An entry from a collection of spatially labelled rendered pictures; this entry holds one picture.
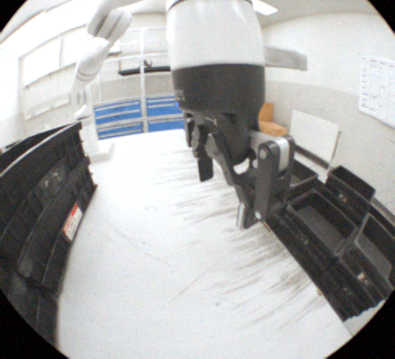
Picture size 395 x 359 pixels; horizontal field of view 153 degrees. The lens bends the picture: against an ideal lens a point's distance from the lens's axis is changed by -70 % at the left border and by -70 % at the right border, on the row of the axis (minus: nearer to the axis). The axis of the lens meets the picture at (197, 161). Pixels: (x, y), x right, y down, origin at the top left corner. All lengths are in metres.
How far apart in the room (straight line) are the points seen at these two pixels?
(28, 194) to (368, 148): 2.82
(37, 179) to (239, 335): 0.42
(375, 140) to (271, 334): 2.49
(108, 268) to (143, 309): 0.11
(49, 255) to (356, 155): 2.85
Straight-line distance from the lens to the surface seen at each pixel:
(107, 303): 0.32
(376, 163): 2.61
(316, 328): 0.35
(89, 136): 0.76
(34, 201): 0.33
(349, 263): 0.77
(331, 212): 1.02
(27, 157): 0.31
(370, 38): 2.92
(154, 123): 2.30
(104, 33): 0.42
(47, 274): 0.35
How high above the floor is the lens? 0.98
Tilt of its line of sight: 27 degrees down
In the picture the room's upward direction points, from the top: straight up
